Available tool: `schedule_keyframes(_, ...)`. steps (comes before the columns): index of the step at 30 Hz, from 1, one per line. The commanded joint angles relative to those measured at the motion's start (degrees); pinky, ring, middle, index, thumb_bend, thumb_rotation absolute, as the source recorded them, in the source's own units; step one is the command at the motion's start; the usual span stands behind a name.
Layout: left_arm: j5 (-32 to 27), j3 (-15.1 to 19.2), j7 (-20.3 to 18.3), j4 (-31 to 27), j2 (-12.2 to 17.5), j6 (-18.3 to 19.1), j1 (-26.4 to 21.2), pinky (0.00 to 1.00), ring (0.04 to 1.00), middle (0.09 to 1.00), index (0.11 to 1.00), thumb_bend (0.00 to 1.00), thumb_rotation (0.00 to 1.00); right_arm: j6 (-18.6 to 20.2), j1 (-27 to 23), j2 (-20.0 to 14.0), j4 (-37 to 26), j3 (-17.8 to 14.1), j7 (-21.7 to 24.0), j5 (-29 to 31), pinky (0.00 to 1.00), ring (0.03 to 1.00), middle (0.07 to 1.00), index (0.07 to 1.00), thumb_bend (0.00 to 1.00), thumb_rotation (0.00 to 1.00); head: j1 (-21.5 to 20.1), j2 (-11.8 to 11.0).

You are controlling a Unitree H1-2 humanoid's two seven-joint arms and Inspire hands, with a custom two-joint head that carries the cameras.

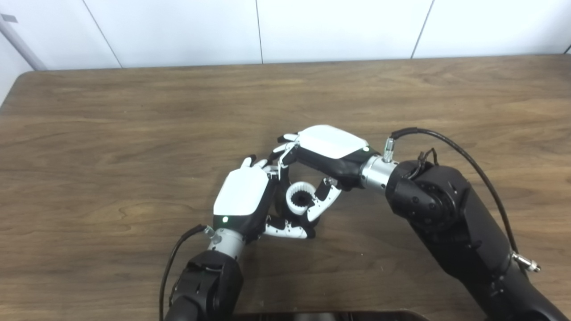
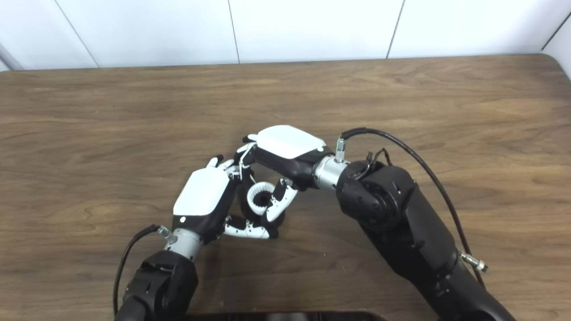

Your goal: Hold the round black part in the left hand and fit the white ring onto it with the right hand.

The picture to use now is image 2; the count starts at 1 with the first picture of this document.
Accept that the white ring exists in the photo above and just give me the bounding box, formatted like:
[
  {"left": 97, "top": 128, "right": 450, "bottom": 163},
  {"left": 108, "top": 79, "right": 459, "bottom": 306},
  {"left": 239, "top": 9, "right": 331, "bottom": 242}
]
[{"left": 246, "top": 181, "right": 278, "bottom": 218}]

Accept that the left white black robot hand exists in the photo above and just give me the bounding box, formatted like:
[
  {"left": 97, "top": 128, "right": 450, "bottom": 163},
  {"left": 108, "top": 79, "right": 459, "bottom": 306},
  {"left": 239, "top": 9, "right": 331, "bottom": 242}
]
[{"left": 163, "top": 155, "right": 279, "bottom": 261}]

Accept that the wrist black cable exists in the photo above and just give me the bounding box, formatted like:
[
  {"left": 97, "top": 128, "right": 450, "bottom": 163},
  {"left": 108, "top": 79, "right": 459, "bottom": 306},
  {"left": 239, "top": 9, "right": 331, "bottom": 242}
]
[
  {"left": 335, "top": 128, "right": 489, "bottom": 288},
  {"left": 112, "top": 224, "right": 172, "bottom": 317}
]

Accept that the round black part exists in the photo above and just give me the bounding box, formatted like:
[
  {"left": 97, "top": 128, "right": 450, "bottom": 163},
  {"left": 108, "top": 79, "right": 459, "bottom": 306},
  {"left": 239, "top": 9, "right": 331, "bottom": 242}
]
[{"left": 241, "top": 172, "right": 286, "bottom": 228}]

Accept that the right arm thin black wire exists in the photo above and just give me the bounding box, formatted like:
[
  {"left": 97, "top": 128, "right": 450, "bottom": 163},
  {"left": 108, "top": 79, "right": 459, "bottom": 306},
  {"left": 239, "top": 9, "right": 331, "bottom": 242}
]
[{"left": 357, "top": 148, "right": 393, "bottom": 179}]

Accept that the grey wall corner trim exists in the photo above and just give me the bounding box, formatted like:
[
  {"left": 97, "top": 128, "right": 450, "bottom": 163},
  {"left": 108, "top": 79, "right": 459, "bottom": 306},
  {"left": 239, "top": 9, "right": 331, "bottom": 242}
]
[{"left": 0, "top": 42, "right": 24, "bottom": 71}]

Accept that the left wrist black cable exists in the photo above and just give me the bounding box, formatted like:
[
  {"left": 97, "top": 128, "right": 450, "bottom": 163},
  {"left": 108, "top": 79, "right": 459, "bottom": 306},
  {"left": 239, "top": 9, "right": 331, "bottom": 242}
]
[{"left": 112, "top": 224, "right": 172, "bottom": 317}]

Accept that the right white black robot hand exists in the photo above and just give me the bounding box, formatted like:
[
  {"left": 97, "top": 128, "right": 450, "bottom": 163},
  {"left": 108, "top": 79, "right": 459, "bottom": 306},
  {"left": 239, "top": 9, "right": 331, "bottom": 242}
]
[{"left": 233, "top": 125, "right": 351, "bottom": 229}]

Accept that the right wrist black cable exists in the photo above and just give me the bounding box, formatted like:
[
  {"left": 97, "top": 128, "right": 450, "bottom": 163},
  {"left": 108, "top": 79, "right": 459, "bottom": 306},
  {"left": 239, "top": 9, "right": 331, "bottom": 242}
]
[{"left": 335, "top": 128, "right": 489, "bottom": 288}]

